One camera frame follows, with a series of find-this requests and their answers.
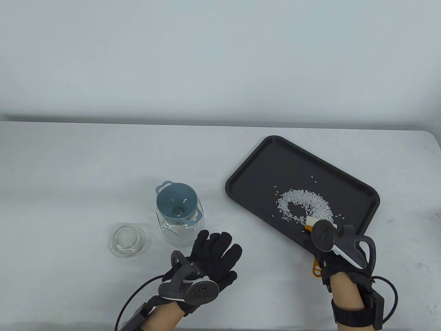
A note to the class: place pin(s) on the black wrist sensor box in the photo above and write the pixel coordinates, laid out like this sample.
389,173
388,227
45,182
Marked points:
375,307
132,319

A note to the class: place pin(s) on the person's right hand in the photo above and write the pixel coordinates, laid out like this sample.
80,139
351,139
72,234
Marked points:
344,267

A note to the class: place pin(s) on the clear glass jar lid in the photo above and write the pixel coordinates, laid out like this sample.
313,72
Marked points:
127,241

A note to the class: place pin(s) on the pile of white rice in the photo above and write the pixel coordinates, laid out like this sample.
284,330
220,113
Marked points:
293,198

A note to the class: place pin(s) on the person's right forearm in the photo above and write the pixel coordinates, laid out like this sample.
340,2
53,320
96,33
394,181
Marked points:
348,289

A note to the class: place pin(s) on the blue plastic funnel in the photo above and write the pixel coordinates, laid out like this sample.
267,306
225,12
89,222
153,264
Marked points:
172,198

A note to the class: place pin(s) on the person's left hand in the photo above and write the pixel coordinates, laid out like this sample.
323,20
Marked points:
213,255

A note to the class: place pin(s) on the grey tracking controller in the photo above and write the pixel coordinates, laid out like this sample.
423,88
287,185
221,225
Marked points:
201,293
324,236

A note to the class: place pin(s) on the person's left forearm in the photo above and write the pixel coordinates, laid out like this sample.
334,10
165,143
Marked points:
162,319

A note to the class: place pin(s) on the clear glass jar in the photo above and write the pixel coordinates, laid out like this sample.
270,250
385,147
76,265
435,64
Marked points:
181,236

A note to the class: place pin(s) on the black food tray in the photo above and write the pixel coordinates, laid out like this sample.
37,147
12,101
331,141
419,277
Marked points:
275,165

